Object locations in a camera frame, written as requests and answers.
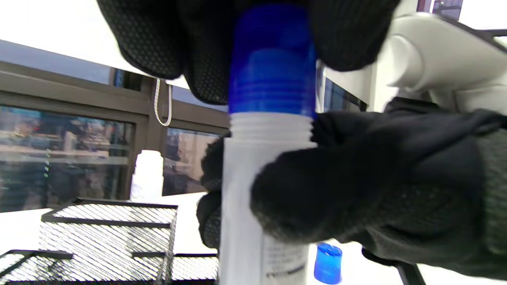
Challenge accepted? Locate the white looped blind cord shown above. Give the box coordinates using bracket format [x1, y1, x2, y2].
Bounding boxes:
[154, 78, 173, 127]

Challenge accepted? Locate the tall white bottle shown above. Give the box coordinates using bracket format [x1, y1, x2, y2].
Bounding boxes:
[130, 150, 164, 200]
[219, 112, 317, 285]

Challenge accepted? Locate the person's left hand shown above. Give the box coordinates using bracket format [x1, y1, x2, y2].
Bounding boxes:
[97, 0, 400, 105]

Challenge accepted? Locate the blue stationery cap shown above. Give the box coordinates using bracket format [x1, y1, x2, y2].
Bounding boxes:
[229, 4, 317, 119]
[314, 243, 343, 285]

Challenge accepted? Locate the black mesh desk organizer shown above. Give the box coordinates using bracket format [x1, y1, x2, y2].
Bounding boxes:
[0, 197, 219, 285]

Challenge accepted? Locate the person's right hand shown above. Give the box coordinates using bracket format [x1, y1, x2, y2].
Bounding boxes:
[197, 99, 507, 277]

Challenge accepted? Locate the dark window frame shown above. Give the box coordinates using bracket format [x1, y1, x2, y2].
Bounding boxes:
[0, 39, 369, 214]

